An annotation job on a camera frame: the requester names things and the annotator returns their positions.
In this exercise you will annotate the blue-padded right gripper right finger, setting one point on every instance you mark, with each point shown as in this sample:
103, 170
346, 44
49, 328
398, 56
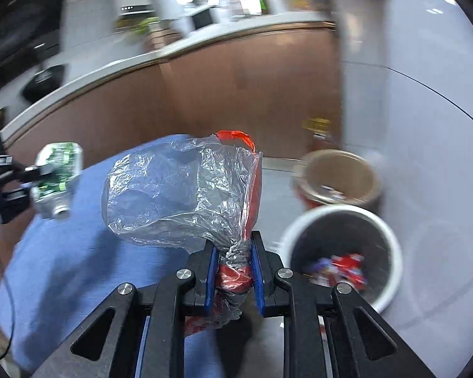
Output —
270, 299

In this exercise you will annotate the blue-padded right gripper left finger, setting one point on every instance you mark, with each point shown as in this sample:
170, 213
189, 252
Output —
204, 264

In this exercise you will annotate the green white crushed carton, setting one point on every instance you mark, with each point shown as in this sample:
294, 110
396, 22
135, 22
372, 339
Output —
61, 164

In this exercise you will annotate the clear plastic bag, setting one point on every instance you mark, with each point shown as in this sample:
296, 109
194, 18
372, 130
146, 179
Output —
184, 192

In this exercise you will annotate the white rimmed black trash bin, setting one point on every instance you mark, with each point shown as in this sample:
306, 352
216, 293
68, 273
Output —
340, 231

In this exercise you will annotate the trash pile in black bin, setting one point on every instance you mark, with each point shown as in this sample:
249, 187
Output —
328, 272

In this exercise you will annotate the beige lined trash bin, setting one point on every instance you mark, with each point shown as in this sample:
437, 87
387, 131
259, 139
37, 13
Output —
331, 176

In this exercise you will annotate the brown kitchen cabinets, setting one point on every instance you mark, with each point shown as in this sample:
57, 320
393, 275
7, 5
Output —
264, 81

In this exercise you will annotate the blue fluffy towel mat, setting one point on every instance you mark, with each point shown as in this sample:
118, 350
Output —
61, 270

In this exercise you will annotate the black wok pan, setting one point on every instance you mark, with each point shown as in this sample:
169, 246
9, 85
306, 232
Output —
43, 83

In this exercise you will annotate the orange oil bottle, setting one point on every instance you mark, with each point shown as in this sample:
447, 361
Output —
321, 136

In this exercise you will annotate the copper pot with plant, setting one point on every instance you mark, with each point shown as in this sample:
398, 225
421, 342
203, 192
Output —
157, 33

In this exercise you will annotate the white microwave oven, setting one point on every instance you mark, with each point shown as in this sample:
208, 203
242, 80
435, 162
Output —
201, 17

